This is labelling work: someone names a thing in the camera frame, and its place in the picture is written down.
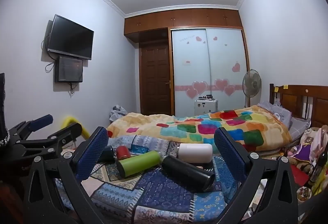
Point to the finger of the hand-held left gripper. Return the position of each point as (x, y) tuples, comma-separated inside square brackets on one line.
[(69, 131), (41, 121)]

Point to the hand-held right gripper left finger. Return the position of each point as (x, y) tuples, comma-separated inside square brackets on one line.
[(91, 153)]

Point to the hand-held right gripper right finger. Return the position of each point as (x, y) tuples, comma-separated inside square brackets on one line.
[(228, 154)]

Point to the dark green cup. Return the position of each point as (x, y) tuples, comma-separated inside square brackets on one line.
[(107, 153)]

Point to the red cup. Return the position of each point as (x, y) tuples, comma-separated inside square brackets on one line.
[(123, 152)]

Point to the white cup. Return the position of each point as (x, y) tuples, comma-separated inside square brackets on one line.
[(196, 152)]

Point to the black cup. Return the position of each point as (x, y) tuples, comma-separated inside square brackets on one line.
[(184, 170)]

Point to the yellow curved object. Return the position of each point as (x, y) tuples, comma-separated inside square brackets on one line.
[(69, 121)]

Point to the colourful checked quilt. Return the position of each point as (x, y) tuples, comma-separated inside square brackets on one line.
[(199, 126)]

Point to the grey cloth pile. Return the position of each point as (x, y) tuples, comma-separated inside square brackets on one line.
[(117, 112)]

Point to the white small cabinet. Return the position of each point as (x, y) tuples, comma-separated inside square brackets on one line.
[(205, 107)]

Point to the purple cloth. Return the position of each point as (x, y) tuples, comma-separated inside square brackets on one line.
[(301, 152)]

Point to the patchwork blue blanket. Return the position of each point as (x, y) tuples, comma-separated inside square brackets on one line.
[(153, 195)]

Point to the standing electric fan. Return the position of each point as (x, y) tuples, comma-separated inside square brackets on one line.
[(251, 83)]

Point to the grey plaid pillow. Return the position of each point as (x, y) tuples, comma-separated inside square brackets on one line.
[(298, 125)]

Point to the dark bottle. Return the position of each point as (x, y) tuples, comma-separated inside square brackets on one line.
[(317, 165)]

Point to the wooden bed headboard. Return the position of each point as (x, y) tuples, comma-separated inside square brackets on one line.
[(299, 98)]

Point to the pink white plastic bag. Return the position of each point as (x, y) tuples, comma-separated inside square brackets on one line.
[(320, 139)]

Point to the sliding door wardrobe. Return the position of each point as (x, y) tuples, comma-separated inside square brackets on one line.
[(207, 60)]

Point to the brown wooden door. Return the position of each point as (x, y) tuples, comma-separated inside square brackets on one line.
[(155, 77)]

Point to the overhead wooden cabinet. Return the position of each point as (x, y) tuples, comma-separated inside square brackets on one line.
[(179, 18)]

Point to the small black wall monitor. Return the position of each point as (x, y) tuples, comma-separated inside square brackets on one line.
[(68, 69)]

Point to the wall-mounted black television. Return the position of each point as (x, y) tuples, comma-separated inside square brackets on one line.
[(70, 36)]

